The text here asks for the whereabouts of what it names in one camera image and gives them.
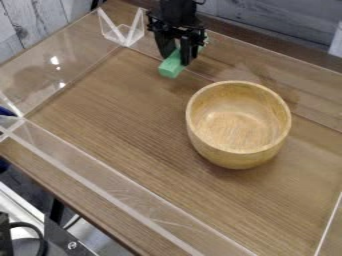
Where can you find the clear acrylic tray wall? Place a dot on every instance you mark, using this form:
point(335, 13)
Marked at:
point(101, 137)

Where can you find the black table leg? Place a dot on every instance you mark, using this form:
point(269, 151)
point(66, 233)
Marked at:
point(57, 211)

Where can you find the green rectangular block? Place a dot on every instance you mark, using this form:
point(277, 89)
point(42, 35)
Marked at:
point(172, 66)

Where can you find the light wooden bowl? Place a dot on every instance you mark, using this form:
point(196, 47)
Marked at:
point(239, 123)

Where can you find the black metal bracket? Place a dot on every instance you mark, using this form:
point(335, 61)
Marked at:
point(64, 244)

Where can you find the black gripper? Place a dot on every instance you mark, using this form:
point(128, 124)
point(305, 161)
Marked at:
point(173, 20)

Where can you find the blue object at edge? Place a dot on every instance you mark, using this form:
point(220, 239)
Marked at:
point(7, 112)

